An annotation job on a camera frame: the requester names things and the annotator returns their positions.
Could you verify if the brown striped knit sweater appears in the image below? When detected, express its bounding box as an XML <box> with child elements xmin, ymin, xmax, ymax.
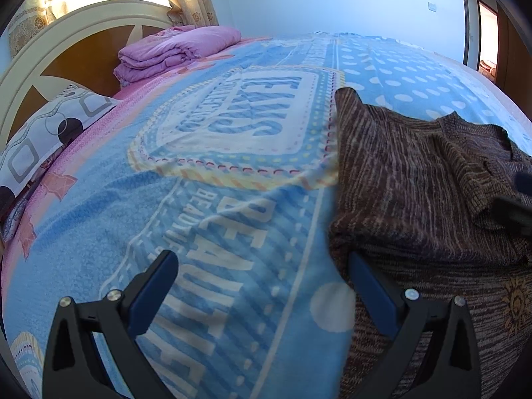
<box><xmin>328</xmin><ymin>87</ymin><xmax>532</xmax><ymax>399</ymax></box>

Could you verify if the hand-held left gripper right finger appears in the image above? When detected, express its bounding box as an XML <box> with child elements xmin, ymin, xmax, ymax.
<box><xmin>348</xmin><ymin>251</ymin><xmax>483</xmax><ymax>399</ymax></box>

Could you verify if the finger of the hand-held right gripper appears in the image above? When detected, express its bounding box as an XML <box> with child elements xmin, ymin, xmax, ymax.
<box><xmin>492</xmin><ymin>197</ymin><xmax>532</xmax><ymax>234</ymax></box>

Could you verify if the folded pink quilt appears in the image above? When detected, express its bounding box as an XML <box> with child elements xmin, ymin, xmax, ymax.
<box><xmin>114</xmin><ymin>25</ymin><xmax>242</xmax><ymax>84</ymax></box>

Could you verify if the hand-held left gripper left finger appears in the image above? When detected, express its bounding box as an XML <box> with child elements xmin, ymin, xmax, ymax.
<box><xmin>43</xmin><ymin>250</ymin><xmax>179</xmax><ymax>399</ymax></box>

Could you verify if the brown wooden door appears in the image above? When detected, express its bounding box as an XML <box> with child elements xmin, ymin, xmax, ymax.
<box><xmin>496</xmin><ymin>2</ymin><xmax>532</xmax><ymax>111</ymax></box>

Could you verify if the cream and wood headboard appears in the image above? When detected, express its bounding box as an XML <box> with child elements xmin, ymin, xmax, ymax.
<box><xmin>0</xmin><ymin>0</ymin><xmax>173</xmax><ymax>146</ymax></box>

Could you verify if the grey patterned pillow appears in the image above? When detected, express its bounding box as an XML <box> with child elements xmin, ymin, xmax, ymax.
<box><xmin>0</xmin><ymin>84</ymin><xmax>119</xmax><ymax>242</ymax></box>

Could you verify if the dark door frame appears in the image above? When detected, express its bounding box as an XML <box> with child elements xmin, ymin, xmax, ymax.
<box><xmin>456</xmin><ymin>0</ymin><xmax>483</xmax><ymax>67</ymax></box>

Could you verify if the blue printed dotted blanket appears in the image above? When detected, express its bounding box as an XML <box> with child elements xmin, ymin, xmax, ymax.
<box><xmin>0</xmin><ymin>31</ymin><xmax>532</xmax><ymax>399</ymax></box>

